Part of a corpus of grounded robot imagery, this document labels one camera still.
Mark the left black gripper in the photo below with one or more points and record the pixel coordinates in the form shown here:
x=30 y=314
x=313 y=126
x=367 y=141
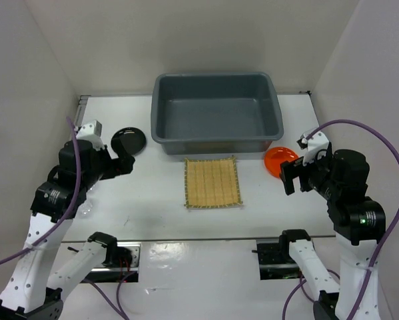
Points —
x=123 y=164

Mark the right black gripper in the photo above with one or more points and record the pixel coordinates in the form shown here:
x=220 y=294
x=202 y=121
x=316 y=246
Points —
x=288 y=169

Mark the orange plastic plate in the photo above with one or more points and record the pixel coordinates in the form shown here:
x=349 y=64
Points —
x=275 y=156

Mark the black round plate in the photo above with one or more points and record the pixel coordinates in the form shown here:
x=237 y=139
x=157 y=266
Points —
x=131 y=140

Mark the clear plastic cup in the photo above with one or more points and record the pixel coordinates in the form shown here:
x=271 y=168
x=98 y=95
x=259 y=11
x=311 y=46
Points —
x=85 y=208

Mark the woven bamboo mat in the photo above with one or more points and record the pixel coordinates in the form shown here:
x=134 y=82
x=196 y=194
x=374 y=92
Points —
x=211 y=183

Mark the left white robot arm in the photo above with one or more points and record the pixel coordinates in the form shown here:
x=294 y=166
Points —
x=34 y=291

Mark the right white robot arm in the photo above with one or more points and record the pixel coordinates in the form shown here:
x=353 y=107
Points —
x=359 y=222

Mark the grey plastic bin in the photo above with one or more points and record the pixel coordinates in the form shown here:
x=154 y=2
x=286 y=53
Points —
x=203 y=113

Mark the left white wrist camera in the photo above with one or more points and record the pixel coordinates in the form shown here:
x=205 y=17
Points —
x=89 y=131

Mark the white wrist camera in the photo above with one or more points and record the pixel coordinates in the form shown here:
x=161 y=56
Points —
x=313 y=142
x=89 y=131

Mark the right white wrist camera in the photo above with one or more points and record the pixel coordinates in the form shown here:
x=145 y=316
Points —
x=313 y=142

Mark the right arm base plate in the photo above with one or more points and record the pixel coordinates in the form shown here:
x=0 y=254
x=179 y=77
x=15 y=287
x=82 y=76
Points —
x=273 y=264

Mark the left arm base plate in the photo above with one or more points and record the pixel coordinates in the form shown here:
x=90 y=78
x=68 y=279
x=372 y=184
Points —
x=124 y=268

